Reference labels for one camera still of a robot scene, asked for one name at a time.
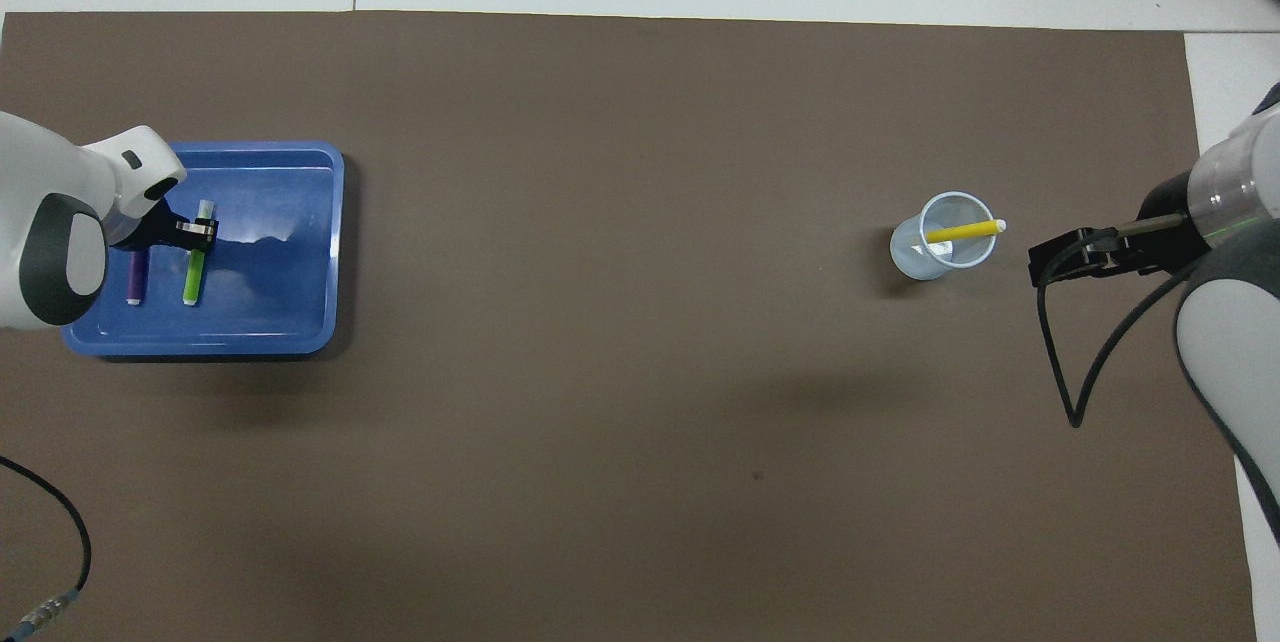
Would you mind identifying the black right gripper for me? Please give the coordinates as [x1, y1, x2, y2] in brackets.
[1028, 172, 1216, 289]

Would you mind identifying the green marker pen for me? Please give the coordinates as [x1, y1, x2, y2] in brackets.
[183, 199, 216, 307]

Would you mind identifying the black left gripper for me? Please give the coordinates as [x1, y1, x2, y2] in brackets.
[105, 200, 220, 256]

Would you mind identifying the yellow marker pen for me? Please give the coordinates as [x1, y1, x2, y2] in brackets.
[925, 218, 1007, 245]

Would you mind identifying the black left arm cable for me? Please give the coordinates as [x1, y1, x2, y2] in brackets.
[0, 455, 93, 635]

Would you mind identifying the brown table mat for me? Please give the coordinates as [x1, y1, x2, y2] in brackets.
[0, 10, 1259, 642]

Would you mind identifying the clear plastic cup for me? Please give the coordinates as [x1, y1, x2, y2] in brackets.
[889, 191, 998, 282]

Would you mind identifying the blue plastic tray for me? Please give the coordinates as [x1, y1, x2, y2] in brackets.
[62, 141, 346, 359]

